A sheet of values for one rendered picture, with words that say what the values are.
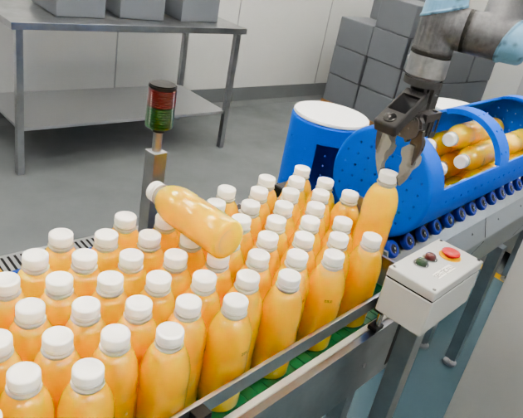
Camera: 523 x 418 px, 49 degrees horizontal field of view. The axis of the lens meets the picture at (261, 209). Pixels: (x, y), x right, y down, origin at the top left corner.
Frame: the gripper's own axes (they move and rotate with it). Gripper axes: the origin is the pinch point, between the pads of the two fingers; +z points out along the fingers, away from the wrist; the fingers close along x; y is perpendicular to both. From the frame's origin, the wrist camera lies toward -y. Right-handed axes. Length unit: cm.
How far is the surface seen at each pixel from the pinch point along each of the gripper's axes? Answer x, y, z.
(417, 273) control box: -15.9, -9.3, 11.0
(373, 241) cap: -5.0, -7.9, 10.6
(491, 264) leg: 5, 121, 67
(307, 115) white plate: 65, 58, 17
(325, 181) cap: 17.8, 5.4, 10.4
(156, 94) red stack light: 47, -23, -3
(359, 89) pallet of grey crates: 228, 350, 84
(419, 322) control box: -20.4, -12.3, 18.0
